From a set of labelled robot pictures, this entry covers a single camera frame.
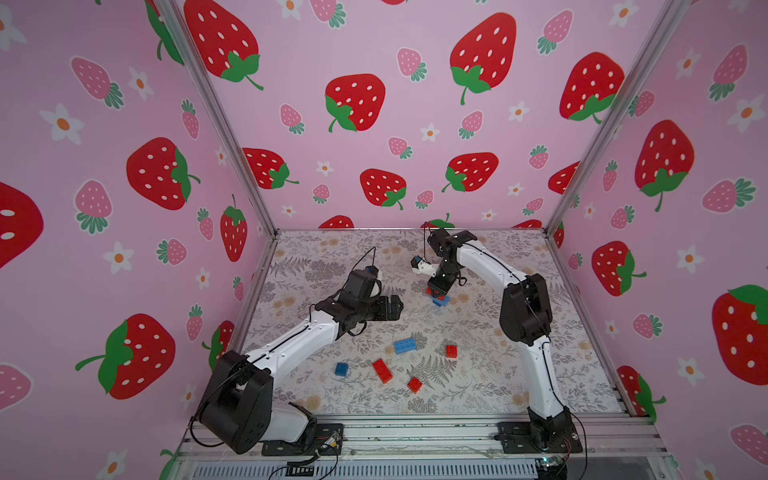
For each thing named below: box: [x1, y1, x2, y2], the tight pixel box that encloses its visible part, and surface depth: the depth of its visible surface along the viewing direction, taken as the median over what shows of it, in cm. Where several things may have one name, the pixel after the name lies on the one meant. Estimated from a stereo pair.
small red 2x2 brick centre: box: [445, 345, 459, 359], surface depth 90 cm
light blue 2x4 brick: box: [394, 338, 417, 354], surface depth 91 cm
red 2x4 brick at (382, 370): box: [372, 358, 393, 384], surface depth 85 cm
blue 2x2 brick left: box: [334, 362, 349, 377], surface depth 87 cm
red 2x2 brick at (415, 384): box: [408, 376, 423, 394], surface depth 83 cm
